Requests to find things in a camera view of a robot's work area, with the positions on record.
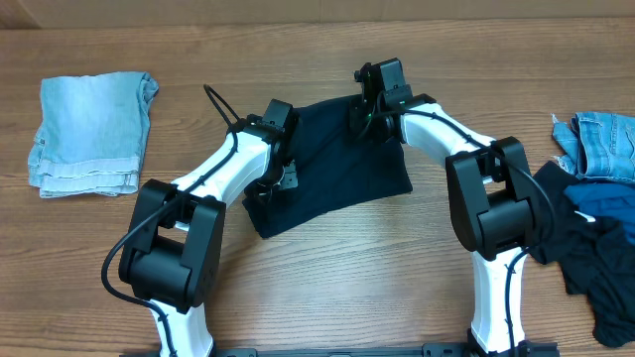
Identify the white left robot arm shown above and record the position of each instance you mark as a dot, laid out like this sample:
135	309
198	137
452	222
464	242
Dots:
170	255

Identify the black t-shirt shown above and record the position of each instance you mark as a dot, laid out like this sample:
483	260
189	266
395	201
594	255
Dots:
333	171

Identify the blue denim jeans pile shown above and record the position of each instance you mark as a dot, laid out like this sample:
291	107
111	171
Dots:
597	146

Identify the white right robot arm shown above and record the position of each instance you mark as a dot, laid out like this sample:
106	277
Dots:
494	207

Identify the dark blue garment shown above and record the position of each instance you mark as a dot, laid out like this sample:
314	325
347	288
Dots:
601	199

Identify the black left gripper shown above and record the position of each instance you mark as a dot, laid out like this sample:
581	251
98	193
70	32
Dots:
255	191

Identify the folded light blue jeans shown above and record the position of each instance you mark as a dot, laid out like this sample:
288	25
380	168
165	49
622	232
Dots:
93	134

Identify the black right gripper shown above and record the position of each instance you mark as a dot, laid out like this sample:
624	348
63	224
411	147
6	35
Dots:
358	115

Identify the black garment in pile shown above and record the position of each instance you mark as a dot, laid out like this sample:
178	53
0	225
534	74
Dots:
595	258

